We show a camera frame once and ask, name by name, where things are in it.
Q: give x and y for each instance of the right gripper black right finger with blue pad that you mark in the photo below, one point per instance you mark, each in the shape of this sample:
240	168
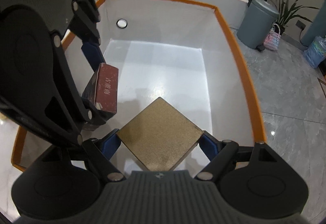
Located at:
221	155

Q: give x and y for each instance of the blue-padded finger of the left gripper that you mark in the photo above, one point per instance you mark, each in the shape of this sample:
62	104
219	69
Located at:
93	54

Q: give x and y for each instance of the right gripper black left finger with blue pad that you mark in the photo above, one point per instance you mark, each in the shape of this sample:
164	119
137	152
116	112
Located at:
98	153

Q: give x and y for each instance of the dark red small box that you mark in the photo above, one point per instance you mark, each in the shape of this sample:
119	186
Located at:
102	90

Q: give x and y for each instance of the orange storage box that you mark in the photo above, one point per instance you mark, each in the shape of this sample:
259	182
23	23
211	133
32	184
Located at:
184	52

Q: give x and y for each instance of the pastel woven basket bag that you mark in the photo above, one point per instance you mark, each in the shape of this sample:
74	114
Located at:
272	40

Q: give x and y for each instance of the grey-green pedal trash bin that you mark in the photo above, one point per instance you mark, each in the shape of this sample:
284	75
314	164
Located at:
257	22

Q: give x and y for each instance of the blue water jug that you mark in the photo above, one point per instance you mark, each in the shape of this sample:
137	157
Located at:
315	54

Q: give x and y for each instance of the green leafy floor plant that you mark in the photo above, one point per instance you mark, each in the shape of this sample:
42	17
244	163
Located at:
288	12

